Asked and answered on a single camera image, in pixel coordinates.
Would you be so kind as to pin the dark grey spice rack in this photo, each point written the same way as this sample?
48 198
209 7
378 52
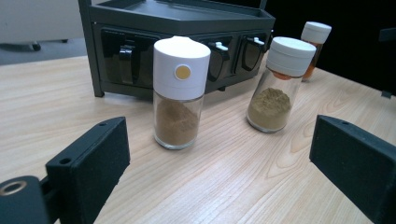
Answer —
186 21

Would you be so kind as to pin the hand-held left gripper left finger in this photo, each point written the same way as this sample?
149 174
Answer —
90 161

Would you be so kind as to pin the black chair caster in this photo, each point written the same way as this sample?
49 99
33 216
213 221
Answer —
36 46

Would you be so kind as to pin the spice jar with olive powder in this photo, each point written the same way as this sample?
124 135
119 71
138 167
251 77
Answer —
274 105

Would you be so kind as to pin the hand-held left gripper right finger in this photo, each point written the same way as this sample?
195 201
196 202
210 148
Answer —
358 161

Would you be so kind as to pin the spice jar with orange powder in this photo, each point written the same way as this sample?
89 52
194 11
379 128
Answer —
315 32

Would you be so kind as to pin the spice jar with brown powder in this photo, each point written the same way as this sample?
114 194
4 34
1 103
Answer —
180 84

